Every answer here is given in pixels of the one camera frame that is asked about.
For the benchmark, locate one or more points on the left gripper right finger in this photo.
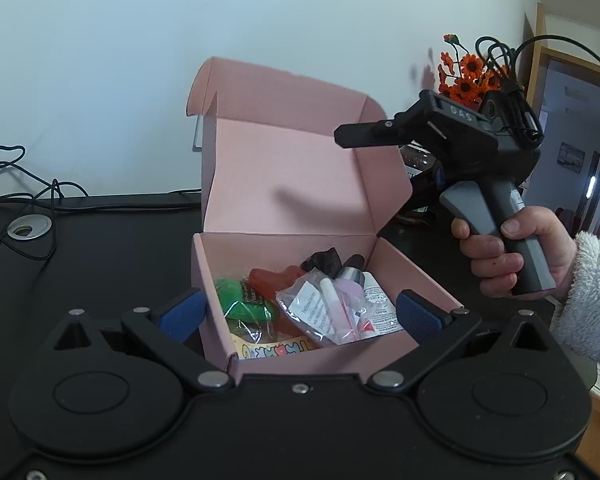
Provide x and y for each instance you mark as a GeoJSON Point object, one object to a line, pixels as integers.
{"type": "Point", "coordinates": [439, 335]}

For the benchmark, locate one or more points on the brown supplement bottle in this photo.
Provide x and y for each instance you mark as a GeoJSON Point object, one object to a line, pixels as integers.
{"type": "Point", "coordinates": [423, 171]}

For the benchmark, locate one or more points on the person right hand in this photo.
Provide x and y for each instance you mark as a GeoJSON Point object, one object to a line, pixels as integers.
{"type": "Point", "coordinates": [497, 268]}

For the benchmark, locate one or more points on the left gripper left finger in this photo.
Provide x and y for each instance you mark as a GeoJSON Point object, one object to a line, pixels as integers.
{"type": "Point", "coordinates": [165, 337]}

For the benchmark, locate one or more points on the silver desk grommet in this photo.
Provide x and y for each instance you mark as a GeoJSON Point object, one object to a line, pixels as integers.
{"type": "Point", "coordinates": [29, 227]}

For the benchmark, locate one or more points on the black hair claw clip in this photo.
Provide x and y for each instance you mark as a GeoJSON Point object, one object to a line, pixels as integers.
{"type": "Point", "coordinates": [328, 262]}

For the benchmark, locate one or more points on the white cream tube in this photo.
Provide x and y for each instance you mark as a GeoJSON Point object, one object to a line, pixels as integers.
{"type": "Point", "coordinates": [382, 313]}

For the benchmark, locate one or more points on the clear plastic bag kit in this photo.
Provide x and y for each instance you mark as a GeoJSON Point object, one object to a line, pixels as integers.
{"type": "Point", "coordinates": [327, 315]}

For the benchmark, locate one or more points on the colourful card package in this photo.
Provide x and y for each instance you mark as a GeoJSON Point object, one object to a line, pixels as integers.
{"type": "Point", "coordinates": [259, 329]}

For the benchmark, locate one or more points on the white fluffy sleeve forearm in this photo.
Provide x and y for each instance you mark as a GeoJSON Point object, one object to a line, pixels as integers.
{"type": "Point", "coordinates": [577, 324]}

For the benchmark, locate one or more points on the lilac cosmetic tube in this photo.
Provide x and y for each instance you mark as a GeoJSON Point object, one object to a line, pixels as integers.
{"type": "Point", "coordinates": [351, 279]}

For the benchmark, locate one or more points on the orange flowers red vase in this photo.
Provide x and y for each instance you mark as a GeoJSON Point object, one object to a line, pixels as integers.
{"type": "Point", "coordinates": [466, 77]}

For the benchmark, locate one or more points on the pink cardboard box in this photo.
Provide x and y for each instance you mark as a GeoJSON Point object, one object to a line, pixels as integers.
{"type": "Point", "coordinates": [276, 188]}

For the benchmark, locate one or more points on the red massage tool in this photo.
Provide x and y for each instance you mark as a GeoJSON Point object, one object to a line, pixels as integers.
{"type": "Point", "coordinates": [269, 283]}

